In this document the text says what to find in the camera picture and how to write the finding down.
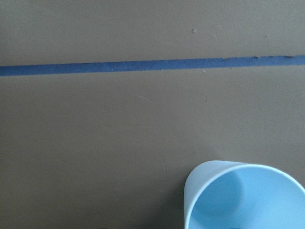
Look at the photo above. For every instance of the blue cup carried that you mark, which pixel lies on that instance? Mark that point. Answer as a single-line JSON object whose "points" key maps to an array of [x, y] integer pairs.
{"points": [[234, 195]]}

